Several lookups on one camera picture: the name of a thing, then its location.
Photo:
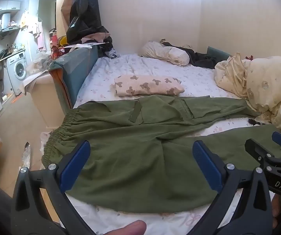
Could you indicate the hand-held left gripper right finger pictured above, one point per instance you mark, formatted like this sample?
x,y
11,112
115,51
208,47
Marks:
x,y
207,166

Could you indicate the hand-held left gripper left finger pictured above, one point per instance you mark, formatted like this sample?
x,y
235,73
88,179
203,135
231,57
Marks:
x,y
76,165

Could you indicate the green pants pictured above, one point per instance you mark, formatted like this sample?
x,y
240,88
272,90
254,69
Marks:
x,y
130,156

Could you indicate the person's right hand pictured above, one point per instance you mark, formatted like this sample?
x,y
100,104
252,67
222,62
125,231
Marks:
x,y
276,210

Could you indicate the person's left hand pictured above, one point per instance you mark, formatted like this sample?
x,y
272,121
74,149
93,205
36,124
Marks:
x,y
128,229

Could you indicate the small black object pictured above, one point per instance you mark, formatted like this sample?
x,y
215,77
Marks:
x,y
254,122

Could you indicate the cream bear print duvet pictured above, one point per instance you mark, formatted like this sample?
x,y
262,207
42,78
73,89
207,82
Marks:
x,y
265,83

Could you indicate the beige bedside cabinet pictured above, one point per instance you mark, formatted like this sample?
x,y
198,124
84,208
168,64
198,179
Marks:
x,y
45,102

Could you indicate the teal padded headboard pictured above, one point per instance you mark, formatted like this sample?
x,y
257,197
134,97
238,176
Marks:
x,y
79,68

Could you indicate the folded bear print blanket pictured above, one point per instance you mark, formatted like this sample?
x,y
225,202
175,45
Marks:
x,y
147,84

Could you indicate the teal cushion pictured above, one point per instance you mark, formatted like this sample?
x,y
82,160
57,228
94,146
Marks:
x,y
215,52

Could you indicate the dark clothes heap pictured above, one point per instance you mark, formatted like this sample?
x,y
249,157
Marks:
x,y
201,58

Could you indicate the clear plastic bag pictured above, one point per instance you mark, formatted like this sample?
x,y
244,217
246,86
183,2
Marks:
x,y
40,60

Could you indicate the white washing machine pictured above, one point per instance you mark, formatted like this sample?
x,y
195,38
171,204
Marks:
x,y
18,69

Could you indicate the white floral bed sheet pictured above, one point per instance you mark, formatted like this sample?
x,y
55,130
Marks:
x,y
155,66

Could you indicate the white paper sheet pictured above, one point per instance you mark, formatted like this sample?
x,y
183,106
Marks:
x,y
78,46

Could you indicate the pile of mixed clothes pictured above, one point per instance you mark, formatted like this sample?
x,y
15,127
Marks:
x,y
106,47

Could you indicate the rolled cream pillow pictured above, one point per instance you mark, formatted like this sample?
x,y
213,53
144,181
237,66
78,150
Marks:
x,y
164,52

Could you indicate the red bag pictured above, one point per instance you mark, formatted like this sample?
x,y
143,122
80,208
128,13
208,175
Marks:
x,y
54,44

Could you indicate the kitchen counter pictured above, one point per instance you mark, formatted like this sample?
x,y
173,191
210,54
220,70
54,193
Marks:
x,y
8,55

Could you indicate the pink hanging towel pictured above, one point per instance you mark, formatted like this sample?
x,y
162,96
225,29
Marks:
x,y
40,38

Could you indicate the black hanging garment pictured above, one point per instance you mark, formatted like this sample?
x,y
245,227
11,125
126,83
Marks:
x,y
86,9

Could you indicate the tall white cabinet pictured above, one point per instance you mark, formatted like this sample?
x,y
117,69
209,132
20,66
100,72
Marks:
x,y
34,12

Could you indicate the white wall cabinets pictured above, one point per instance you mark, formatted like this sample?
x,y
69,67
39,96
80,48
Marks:
x,y
5,6

